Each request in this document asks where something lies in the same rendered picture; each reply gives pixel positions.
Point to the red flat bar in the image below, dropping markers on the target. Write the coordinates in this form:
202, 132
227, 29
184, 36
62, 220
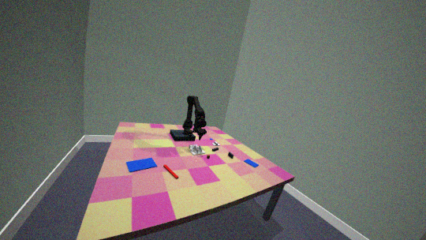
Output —
170, 171

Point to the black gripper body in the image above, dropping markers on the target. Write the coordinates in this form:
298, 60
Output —
188, 131

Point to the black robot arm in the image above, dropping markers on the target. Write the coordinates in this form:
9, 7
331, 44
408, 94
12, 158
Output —
199, 116

